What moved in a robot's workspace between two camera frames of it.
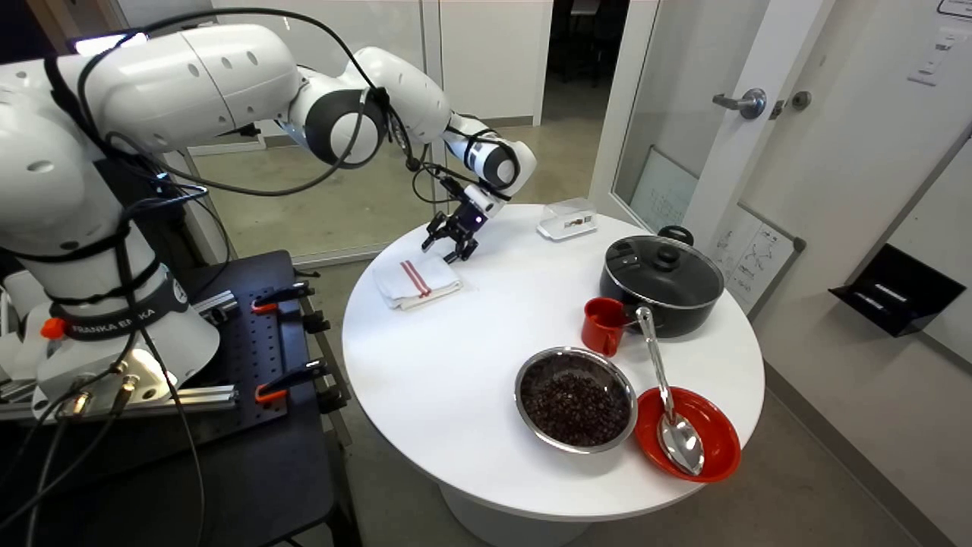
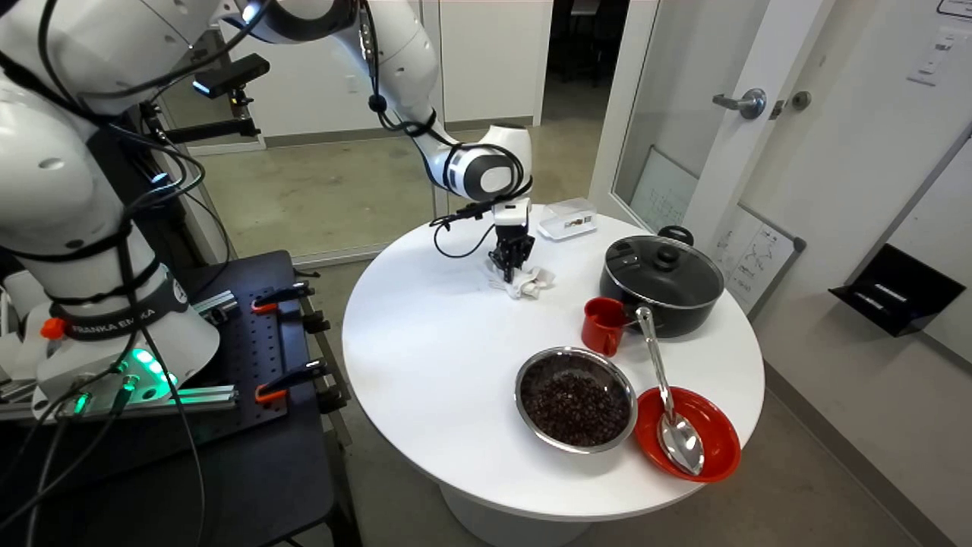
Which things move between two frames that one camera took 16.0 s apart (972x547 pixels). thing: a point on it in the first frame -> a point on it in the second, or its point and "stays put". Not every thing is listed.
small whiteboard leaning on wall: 755,256 stays put
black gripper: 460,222 -> 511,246
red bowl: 714,427 stays put
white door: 711,97 stays put
